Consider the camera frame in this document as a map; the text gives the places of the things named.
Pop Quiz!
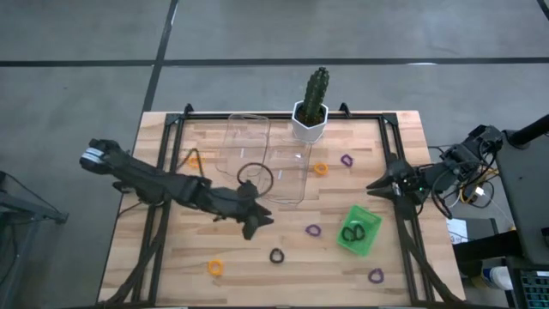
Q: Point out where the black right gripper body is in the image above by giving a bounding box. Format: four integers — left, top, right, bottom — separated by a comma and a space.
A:
388, 154, 431, 221

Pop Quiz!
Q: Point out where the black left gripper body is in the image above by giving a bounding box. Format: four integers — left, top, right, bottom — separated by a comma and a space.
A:
192, 179, 261, 223

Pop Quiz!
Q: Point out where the grey metal cart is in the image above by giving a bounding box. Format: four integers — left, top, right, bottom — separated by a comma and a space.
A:
0, 171, 69, 309

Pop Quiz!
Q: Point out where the white plant pot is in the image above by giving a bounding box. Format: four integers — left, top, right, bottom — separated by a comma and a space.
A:
291, 100, 330, 143

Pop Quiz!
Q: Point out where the yellow cable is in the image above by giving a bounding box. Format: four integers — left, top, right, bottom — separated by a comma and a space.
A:
459, 167, 501, 205

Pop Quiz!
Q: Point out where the black metal table frame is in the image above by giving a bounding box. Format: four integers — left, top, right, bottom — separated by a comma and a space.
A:
97, 102, 462, 308

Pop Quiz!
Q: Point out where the clear plastic bin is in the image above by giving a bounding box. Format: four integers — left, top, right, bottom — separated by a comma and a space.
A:
215, 112, 272, 179
256, 136, 313, 206

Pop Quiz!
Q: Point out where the black low shelf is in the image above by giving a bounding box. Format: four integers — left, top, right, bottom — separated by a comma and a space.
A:
452, 231, 522, 276

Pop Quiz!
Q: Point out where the white paper sheet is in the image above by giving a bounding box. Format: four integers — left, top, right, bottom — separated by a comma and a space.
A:
445, 217, 469, 245

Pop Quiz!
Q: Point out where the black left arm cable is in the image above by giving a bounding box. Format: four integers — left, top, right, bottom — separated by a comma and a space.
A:
236, 161, 275, 199

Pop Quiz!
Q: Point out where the green cactus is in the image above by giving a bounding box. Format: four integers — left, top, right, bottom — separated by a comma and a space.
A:
302, 66, 331, 126

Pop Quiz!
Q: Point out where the white plastic bottle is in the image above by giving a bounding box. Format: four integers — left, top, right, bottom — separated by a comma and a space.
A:
482, 265, 514, 291

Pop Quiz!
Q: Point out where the computer keyboard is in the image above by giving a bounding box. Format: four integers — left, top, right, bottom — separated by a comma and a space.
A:
516, 270, 549, 309

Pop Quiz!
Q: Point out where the green plastic basket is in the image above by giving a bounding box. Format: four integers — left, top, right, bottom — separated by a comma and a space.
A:
335, 203, 383, 258

